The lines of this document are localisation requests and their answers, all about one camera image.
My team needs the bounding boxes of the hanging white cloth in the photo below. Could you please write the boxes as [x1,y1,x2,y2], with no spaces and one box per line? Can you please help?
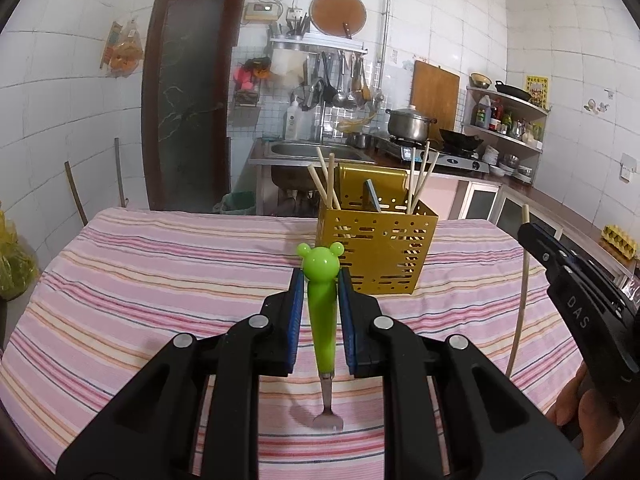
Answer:
[270,50,306,78]

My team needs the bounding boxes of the row of condiment bottles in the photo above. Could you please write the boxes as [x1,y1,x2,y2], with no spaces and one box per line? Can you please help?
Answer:
[472,95,543,143]

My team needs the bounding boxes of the yellow wall poster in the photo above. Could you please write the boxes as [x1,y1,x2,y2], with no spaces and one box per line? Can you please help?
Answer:
[525,75,549,108]

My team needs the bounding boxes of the steel wall rack shelf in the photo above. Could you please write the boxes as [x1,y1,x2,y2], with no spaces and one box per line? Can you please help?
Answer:
[269,32,368,56]

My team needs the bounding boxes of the row of hanging cooking utensils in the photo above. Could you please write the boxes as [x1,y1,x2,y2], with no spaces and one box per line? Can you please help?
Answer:
[292,50,386,111]

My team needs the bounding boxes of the glass door kitchen cabinet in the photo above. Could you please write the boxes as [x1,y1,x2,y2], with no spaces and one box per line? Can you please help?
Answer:
[462,180,631,281]

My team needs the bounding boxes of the pink and yellow scrubbers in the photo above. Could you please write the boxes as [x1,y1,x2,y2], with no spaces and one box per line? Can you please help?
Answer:
[235,57,271,91]

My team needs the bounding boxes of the white dish soap bottle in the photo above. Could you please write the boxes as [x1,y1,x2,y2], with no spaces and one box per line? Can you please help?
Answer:
[284,99,302,140]

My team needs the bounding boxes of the yellow green plastic bag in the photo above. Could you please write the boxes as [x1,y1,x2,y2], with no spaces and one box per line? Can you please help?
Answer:
[0,205,40,301]

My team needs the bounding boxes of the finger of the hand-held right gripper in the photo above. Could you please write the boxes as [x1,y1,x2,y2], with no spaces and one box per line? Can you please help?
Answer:
[516,220,576,286]

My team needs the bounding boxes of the yellow egg carton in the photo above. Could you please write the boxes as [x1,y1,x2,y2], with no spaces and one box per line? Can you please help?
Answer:
[602,224,640,258]

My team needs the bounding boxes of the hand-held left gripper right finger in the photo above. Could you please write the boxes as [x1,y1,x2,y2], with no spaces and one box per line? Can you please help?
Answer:
[337,270,586,480]

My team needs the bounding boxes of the wooden cutting board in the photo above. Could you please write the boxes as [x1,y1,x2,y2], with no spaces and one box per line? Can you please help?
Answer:
[410,60,461,133]

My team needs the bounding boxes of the steel sink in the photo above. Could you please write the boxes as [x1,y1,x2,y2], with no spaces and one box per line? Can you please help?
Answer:
[248,139,376,167]

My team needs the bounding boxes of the long wooden stick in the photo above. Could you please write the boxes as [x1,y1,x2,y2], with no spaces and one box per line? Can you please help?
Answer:
[114,137,128,208]

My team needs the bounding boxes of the green plastic bucket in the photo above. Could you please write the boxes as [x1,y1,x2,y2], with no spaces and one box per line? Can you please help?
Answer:
[214,191,256,216]

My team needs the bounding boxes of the steel cutlery cup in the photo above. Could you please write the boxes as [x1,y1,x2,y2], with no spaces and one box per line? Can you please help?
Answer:
[284,12,311,38]

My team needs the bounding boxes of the hanging orange packet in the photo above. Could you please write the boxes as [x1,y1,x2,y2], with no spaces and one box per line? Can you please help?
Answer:
[101,21,123,68]

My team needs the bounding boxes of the yellow mesh bag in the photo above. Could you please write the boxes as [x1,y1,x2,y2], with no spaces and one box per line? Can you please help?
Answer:
[337,112,376,133]

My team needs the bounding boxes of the long vertical wall pipe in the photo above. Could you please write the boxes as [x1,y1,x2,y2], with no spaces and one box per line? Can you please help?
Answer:
[377,0,393,66]

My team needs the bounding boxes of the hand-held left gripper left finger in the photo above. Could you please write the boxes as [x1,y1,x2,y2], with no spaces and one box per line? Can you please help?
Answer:
[56,267,307,480]

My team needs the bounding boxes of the short wooden stick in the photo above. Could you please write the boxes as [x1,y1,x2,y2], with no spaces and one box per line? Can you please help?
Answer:
[64,161,90,226]

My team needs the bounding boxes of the bunch of wooden chopsticks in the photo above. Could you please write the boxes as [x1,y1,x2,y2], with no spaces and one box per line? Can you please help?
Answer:
[306,141,440,216]

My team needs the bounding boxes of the person's right hand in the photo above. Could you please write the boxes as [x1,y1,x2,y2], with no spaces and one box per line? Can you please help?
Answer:
[545,362,628,461]

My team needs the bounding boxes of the round wooden lid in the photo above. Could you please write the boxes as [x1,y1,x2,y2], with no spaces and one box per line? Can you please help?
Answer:
[308,0,367,38]

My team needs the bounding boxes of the beige controller box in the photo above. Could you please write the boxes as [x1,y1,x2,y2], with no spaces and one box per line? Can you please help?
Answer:
[243,2,282,23]

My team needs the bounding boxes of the steel cooking pot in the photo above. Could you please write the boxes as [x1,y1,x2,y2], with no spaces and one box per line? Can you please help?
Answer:
[385,105,437,142]

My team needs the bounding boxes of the corner wall shelf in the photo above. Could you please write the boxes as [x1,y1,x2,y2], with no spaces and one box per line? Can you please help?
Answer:
[462,85,550,183]

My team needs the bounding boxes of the black wok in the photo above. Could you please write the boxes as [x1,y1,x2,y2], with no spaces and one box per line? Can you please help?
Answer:
[439,128,485,153]

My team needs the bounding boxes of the green bear handle fork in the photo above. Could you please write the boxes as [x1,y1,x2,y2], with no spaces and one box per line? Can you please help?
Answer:
[295,241,346,433]

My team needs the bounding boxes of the grey blue utensil handle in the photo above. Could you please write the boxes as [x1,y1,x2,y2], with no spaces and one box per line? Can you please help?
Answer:
[362,179,383,212]

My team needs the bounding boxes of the pink striped tablecloth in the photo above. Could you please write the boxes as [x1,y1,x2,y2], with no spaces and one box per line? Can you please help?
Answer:
[0,207,601,480]

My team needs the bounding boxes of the stack of white bowls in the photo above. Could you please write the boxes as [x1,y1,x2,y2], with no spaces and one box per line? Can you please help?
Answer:
[482,145,535,183]

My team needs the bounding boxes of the hanging bag of oranges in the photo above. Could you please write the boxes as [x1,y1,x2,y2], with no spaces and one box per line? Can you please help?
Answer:
[107,19,144,78]

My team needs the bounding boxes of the brown frosted glass door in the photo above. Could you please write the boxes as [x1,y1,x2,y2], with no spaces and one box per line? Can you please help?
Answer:
[141,0,250,213]

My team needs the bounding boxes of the yellow perforated utensil holder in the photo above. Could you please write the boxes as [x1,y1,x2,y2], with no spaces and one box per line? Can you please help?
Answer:
[315,161,440,296]

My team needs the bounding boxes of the pale wooden chopstick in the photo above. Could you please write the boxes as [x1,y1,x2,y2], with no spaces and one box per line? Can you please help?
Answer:
[505,205,532,380]

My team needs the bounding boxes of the steel gas stove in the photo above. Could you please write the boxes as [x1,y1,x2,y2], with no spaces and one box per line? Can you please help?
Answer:
[377,137,491,175]

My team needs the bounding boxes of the black frying pan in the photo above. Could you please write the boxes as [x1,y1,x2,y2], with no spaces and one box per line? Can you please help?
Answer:
[494,80,533,103]

